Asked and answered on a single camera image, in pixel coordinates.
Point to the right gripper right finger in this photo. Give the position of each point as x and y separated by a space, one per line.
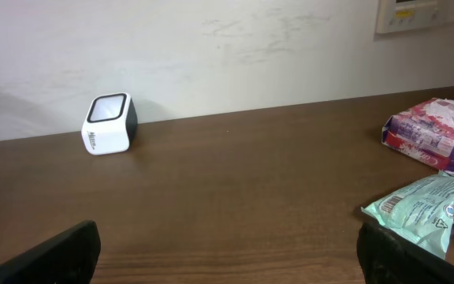
386 258

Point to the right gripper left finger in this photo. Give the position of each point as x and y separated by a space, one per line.
69 257

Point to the mint green wipes packet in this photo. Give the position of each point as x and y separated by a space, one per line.
422 212

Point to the red floral tissue pack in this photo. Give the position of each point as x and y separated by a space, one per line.
424 132

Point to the white barcode scanner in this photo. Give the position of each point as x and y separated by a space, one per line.
110 125

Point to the white wall control panel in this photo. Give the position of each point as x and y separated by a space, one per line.
406 15

